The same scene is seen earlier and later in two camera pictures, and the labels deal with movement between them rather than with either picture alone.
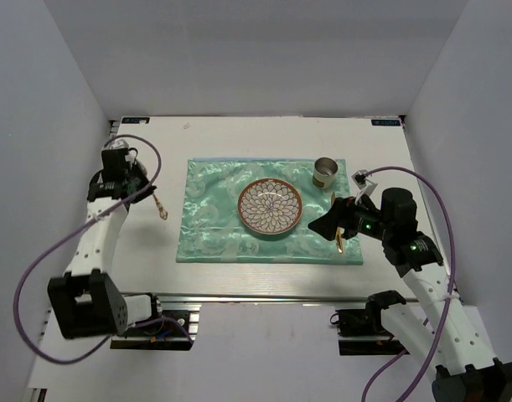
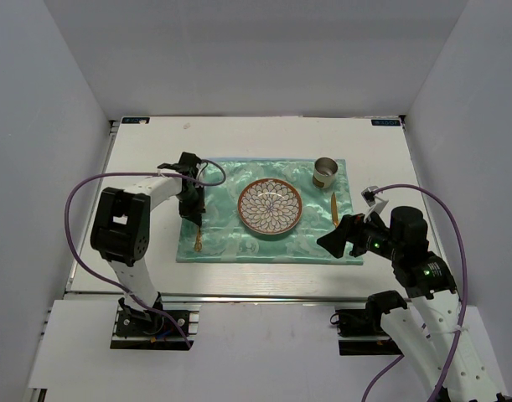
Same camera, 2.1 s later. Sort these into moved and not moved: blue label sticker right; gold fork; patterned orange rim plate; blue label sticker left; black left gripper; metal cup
Moved: black left gripper; gold fork
Not moved: blue label sticker right; blue label sticker left; metal cup; patterned orange rim plate
